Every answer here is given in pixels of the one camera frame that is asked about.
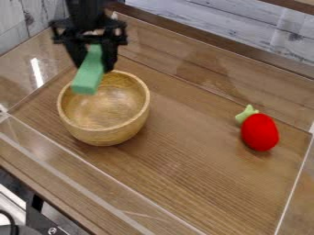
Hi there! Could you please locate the clear acrylic tray wall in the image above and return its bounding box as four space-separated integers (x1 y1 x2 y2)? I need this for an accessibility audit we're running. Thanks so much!
0 112 205 235

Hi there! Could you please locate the clear acrylic corner bracket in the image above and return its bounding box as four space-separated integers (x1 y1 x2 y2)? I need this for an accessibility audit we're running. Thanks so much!
110 11 121 36

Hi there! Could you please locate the red plush strawberry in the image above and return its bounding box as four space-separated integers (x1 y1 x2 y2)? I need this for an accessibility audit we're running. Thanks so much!
233 105 279 151

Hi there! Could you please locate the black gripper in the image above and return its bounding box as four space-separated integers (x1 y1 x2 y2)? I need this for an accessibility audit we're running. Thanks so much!
49 0 126 73

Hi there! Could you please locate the black cable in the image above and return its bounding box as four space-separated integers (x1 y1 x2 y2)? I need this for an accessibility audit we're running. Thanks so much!
0 209 18 235

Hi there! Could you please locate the light wooden bowl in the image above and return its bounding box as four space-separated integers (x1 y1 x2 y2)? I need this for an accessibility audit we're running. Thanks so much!
56 70 150 146

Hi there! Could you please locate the green rectangular block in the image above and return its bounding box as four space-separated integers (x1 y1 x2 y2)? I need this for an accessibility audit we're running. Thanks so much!
70 44 104 95

